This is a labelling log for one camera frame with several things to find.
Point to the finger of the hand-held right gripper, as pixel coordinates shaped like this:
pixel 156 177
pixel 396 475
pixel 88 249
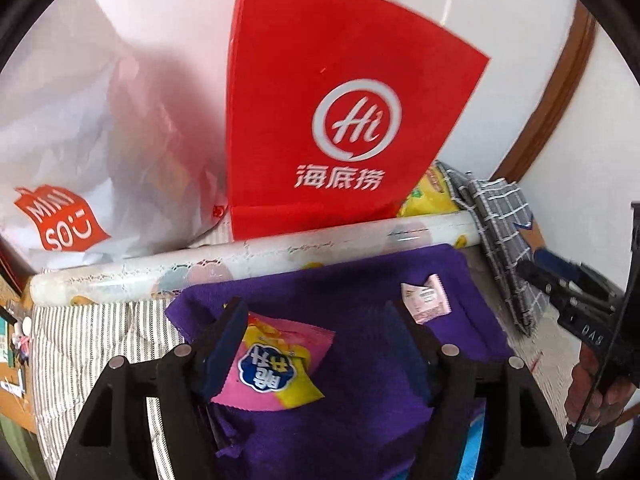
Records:
pixel 550 277

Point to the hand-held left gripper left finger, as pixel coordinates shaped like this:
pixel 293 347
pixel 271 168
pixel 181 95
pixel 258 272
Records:
pixel 225 352

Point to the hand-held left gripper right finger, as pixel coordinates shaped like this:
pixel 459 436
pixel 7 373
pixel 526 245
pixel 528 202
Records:
pixel 417 355

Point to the pink and yellow snack packet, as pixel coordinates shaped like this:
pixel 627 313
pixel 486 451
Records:
pixel 280 360

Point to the person's right hand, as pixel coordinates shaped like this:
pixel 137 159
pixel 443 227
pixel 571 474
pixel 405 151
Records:
pixel 590 400

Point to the white and pink biscuit packet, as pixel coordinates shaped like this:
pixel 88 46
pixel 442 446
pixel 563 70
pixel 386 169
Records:
pixel 427 300

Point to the grey checked cloth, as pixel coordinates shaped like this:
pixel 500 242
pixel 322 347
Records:
pixel 500 240

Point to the purple towel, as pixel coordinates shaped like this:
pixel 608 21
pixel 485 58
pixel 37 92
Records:
pixel 360 280

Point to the patterned plastic film roll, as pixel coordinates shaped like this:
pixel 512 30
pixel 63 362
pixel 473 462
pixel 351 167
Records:
pixel 150 272

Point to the light blue packet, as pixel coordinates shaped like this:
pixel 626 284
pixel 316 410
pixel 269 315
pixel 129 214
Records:
pixel 472 450

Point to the yellow chips bag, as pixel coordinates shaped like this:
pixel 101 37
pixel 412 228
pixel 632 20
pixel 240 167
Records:
pixel 430 200

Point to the white plastic bag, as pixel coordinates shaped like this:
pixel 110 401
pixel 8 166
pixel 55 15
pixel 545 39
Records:
pixel 100 135

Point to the red paper bag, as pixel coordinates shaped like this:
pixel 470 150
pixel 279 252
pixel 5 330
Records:
pixel 325 60

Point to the brown wooden door frame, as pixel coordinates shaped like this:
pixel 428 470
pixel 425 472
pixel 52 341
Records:
pixel 560 100

